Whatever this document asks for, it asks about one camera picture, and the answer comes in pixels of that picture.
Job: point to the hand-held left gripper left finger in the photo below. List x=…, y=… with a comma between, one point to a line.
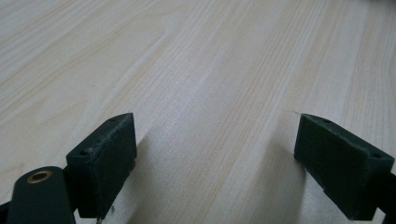
x=102, y=165

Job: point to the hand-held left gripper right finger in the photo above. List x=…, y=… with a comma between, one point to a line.
x=339, y=168

